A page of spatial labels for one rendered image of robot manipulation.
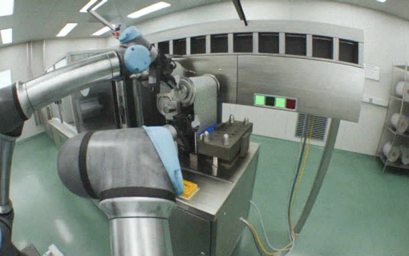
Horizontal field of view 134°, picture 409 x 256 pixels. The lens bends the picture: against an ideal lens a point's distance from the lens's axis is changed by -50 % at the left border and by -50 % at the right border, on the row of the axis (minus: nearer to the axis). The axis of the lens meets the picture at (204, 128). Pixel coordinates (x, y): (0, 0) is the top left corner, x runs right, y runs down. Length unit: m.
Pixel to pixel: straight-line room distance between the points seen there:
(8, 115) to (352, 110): 1.31
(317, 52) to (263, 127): 2.67
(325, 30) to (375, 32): 2.82
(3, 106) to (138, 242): 0.39
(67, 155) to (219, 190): 0.58
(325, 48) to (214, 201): 0.97
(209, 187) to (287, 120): 2.86
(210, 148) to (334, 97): 0.71
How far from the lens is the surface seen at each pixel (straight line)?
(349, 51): 1.13
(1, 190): 0.71
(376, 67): 3.68
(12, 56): 6.10
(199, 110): 0.86
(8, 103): 0.46
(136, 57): 0.46
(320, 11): 3.56
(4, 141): 0.63
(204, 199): 0.67
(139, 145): 0.24
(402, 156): 3.82
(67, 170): 0.28
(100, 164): 0.25
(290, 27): 1.03
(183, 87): 0.81
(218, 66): 1.10
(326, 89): 1.01
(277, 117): 3.45
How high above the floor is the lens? 1.36
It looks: 20 degrees down
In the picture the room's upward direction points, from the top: 1 degrees counter-clockwise
